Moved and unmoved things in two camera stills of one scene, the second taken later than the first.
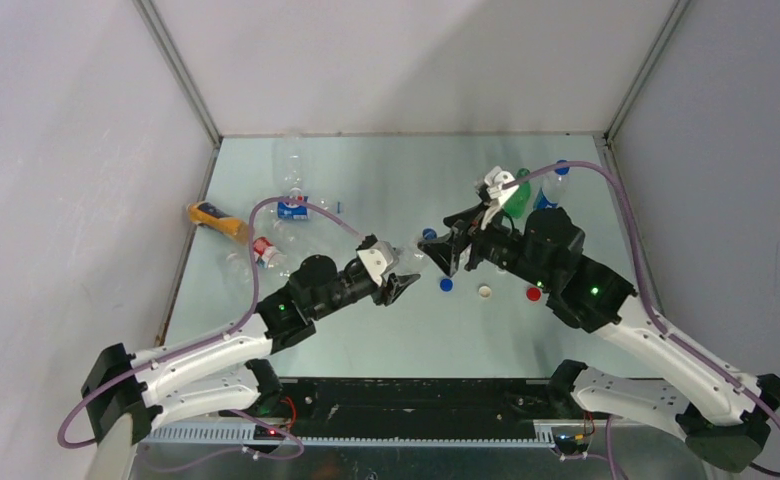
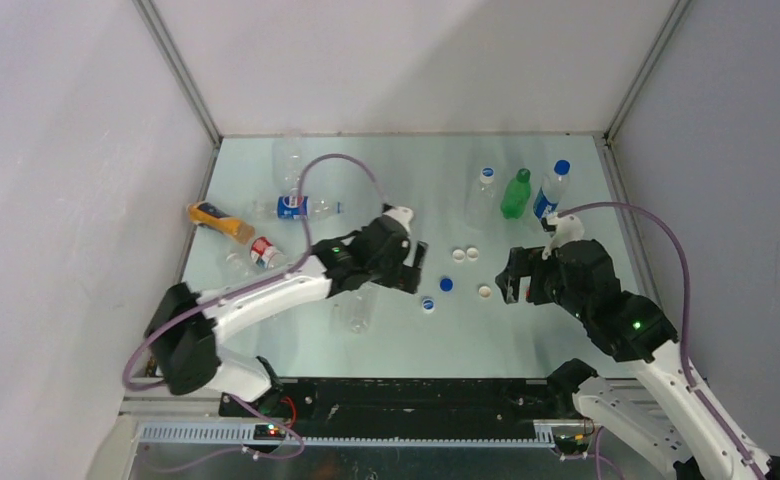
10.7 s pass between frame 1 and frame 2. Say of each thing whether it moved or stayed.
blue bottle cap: stayed
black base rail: stayed
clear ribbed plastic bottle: moved
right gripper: moved
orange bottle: stayed
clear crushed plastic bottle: stayed
